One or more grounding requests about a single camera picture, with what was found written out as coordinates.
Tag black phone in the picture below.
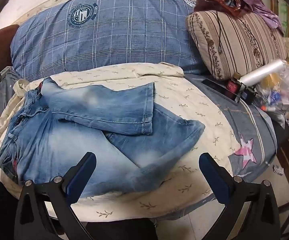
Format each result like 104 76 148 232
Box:
201 78 237 101

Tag clear plastic bag with items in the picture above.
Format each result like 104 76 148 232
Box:
256 64 289 129

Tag blue denim pants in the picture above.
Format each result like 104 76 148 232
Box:
0 77 206 198

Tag grey star-print bedsheet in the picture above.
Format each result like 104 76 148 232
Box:
157 73 278 224

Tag red box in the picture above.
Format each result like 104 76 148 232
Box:
226 78 240 96

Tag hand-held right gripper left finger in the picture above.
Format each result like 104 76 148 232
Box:
14 152 96 240

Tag black cable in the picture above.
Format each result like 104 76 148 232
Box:
215 10 223 54

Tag roll of clear plastic bags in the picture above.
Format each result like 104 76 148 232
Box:
240 59 289 86

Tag beige striped floral pillow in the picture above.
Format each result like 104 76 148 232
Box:
187 10 288 80

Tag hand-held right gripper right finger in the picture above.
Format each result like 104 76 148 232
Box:
199 152 281 240

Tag cream leaf-print blanket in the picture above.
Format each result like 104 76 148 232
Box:
0 62 242 222

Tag purple cloth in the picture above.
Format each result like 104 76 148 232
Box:
240 0 285 37

